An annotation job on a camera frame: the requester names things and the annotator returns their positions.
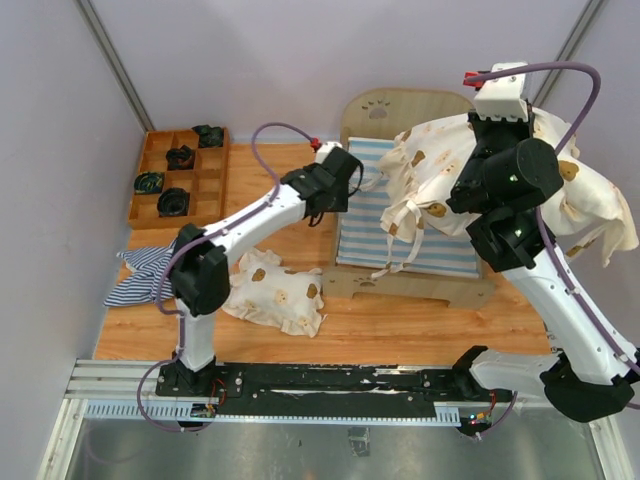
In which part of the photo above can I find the blue striped cloth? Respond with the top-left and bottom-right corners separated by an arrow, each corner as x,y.
103,241 -> 175,308

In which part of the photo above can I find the aluminium corner post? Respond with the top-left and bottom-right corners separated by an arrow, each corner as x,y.
73,0 -> 155,132
533,0 -> 609,107

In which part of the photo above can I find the black rolled sock bottom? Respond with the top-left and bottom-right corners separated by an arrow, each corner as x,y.
156,187 -> 190,218

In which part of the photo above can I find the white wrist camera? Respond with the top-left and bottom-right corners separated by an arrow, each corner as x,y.
314,141 -> 342,164
463,71 -> 529,123

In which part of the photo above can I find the black rolled sock middle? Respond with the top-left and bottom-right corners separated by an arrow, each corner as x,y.
165,145 -> 195,171

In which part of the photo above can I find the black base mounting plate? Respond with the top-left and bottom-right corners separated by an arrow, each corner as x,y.
155,362 -> 512,420

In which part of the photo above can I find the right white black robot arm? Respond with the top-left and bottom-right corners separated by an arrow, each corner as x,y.
446,111 -> 639,423

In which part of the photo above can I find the black rolled sock top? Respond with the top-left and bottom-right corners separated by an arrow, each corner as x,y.
191,124 -> 224,149

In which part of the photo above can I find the large bear print cushion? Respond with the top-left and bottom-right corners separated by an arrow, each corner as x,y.
377,114 -> 639,276

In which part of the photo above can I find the small bear print pillow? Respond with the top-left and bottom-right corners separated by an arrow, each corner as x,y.
222,248 -> 325,338

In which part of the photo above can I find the right aluminium corner post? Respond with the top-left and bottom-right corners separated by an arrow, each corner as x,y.
533,0 -> 609,107

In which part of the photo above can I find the left aluminium corner post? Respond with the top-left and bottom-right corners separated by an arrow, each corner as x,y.
73,0 -> 155,132

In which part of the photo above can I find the black green rolled sock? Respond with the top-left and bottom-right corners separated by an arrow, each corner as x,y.
134,171 -> 165,195

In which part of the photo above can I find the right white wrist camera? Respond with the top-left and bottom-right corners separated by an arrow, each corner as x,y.
463,71 -> 529,123

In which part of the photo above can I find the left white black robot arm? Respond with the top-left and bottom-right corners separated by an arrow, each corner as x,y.
156,144 -> 364,397

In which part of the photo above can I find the aluminium rail frame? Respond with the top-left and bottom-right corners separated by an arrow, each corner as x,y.
37,357 -> 631,480

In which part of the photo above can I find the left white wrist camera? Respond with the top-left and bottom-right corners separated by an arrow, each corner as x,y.
314,141 -> 342,164

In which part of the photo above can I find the wooden compartment tray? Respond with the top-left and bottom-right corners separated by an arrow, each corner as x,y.
128,127 -> 230,230

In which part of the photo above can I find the wooden pet bed frame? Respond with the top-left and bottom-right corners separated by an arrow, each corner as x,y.
323,88 -> 495,309

